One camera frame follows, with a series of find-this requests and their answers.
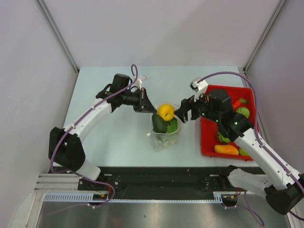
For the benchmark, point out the orange toy carrot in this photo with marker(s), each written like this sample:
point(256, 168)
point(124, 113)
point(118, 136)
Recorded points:
point(238, 103)

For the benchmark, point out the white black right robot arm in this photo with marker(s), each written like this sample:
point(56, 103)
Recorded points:
point(283, 186)

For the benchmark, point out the green toy split vegetable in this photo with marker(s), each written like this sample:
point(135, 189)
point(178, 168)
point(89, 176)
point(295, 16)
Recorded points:
point(222, 139)

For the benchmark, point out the green toy leafy vegetable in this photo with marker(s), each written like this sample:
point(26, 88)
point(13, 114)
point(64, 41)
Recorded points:
point(172, 125)

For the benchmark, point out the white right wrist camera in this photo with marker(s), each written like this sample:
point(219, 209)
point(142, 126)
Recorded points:
point(199, 86)

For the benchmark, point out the red plastic tray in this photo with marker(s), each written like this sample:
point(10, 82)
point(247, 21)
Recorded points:
point(209, 129)

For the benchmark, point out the yellow orange toy mango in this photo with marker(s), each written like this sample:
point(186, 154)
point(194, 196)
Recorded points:
point(226, 149)

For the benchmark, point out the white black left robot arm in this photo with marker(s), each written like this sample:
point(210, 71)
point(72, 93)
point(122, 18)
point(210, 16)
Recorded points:
point(66, 144)

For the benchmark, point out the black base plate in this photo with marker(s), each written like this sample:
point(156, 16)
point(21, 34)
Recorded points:
point(159, 183)

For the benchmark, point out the light green toy pear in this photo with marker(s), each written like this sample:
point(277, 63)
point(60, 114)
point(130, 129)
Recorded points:
point(242, 152)

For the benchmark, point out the clear polka-dot zip bag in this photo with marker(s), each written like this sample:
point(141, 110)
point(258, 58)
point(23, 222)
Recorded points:
point(162, 140)

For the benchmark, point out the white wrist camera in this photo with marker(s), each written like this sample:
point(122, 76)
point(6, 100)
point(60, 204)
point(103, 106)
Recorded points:
point(199, 86)
point(139, 81)

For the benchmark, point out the dark green toy avocado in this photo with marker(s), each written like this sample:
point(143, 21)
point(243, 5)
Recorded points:
point(159, 125)

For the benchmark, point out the light green toy cabbage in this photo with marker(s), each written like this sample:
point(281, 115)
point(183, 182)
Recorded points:
point(244, 111)

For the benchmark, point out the yellow toy bell pepper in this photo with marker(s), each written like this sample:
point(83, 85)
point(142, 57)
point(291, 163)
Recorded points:
point(166, 112)

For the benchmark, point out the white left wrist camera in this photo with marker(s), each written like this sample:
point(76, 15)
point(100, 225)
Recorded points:
point(139, 81)

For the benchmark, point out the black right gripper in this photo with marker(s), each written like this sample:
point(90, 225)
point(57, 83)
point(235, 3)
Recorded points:
point(186, 105)

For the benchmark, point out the white cable duct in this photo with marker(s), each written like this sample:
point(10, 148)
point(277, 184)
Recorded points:
point(68, 197)

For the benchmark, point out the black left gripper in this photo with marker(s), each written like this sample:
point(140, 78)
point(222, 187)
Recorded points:
point(144, 105)

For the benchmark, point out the aluminium frame rail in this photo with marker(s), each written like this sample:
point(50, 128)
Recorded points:
point(50, 182)

